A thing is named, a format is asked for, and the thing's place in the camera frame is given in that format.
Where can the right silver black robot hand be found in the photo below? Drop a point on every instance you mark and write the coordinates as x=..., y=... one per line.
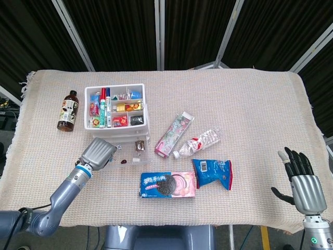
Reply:
x=307, y=193

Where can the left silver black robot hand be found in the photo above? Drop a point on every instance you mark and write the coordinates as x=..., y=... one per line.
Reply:
x=100, y=153

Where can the clear plastic bin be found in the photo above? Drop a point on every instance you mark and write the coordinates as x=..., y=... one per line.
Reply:
x=130, y=153
x=119, y=131

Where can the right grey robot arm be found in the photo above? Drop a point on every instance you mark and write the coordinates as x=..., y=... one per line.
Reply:
x=314, y=231

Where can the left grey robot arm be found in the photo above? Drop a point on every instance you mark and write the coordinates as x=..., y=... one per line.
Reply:
x=62, y=194

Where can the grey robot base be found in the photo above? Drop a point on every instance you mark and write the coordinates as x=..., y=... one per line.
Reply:
x=158, y=238

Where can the blue pink Oreo box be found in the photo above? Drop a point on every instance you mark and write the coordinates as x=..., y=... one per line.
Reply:
x=166, y=185

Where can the white die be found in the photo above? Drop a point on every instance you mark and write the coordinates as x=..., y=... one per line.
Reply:
x=119, y=147

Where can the small dark red piece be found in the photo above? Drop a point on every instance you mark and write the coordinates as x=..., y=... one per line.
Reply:
x=123, y=161

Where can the yellow red candy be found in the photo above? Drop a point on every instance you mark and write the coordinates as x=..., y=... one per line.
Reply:
x=95, y=122

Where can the small white cylinder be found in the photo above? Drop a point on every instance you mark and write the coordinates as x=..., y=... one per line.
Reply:
x=135, y=160

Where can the red candy pack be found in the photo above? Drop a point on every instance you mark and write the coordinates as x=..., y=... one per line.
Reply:
x=119, y=121

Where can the brown candy wrapper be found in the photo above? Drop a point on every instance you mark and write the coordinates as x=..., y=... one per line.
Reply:
x=140, y=145

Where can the red wrapped candy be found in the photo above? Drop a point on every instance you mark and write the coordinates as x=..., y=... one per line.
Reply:
x=94, y=109

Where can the red capped marker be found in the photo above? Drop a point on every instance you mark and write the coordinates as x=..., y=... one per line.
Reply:
x=103, y=104

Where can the blue capped marker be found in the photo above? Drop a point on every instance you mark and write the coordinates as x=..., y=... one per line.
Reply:
x=108, y=104

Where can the brown glass bottle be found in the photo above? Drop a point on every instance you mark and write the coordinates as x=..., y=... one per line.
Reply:
x=68, y=112

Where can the small green triangle piece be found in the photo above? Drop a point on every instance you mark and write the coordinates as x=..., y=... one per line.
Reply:
x=115, y=98

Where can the small blue packet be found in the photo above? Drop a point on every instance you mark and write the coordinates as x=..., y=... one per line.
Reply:
x=135, y=93

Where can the pink floral carton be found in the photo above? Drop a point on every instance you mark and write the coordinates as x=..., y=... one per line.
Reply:
x=173, y=135

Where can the blue snack bag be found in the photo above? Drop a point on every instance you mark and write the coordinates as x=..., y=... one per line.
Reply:
x=212, y=174

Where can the clear plastic water bottle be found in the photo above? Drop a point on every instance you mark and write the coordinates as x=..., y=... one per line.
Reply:
x=197, y=143

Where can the beige woven tablecloth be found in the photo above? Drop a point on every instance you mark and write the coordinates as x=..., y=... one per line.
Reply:
x=234, y=109

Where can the dark folding partition screen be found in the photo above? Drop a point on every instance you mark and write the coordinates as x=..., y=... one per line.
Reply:
x=117, y=34

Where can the white drawer organizer box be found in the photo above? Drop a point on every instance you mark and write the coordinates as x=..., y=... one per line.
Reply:
x=88, y=123

